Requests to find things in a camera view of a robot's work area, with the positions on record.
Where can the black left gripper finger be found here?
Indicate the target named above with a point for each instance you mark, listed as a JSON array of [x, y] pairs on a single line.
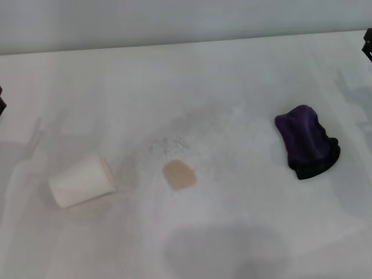
[[1, 101]]

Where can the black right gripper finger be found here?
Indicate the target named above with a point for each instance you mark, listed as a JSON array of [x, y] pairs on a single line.
[[369, 43]]

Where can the white paper cup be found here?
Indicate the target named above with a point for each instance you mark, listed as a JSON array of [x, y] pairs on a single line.
[[78, 183]]

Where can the purple rag with black edge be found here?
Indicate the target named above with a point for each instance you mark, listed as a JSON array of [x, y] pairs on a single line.
[[305, 136]]

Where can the brown water stain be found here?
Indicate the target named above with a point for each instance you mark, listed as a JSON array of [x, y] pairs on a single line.
[[179, 175]]

